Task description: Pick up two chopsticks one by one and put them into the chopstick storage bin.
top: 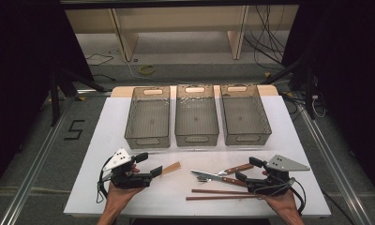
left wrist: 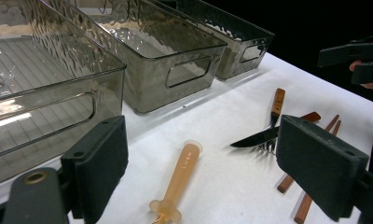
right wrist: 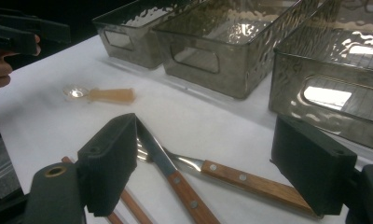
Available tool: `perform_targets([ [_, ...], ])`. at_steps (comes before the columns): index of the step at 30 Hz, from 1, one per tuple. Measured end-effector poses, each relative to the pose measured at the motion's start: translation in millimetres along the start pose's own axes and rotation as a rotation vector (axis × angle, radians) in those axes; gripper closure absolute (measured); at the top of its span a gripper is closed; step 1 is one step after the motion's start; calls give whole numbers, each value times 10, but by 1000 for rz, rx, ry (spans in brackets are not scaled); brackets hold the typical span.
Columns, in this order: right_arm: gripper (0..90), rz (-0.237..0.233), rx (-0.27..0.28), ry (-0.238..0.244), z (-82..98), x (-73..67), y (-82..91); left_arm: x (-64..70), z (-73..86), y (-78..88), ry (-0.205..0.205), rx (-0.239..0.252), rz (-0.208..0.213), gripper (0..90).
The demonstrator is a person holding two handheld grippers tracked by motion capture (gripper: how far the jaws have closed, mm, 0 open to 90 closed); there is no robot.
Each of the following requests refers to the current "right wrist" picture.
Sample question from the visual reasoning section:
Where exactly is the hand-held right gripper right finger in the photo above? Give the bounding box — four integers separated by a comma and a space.
269, 114, 359, 217

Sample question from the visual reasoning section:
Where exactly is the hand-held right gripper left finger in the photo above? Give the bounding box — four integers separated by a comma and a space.
76, 112, 139, 217

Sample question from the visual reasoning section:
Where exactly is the fork with wooden handle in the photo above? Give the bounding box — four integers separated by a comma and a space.
137, 139, 319, 217

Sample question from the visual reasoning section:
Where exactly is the smoky transparent plastic bin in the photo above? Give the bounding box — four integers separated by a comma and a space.
152, 0, 319, 100
91, 0, 192, 70
268, 0, 373, 153

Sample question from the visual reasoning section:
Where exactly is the knife with wooden handle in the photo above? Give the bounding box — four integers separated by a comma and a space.
135, 118, 222, 224

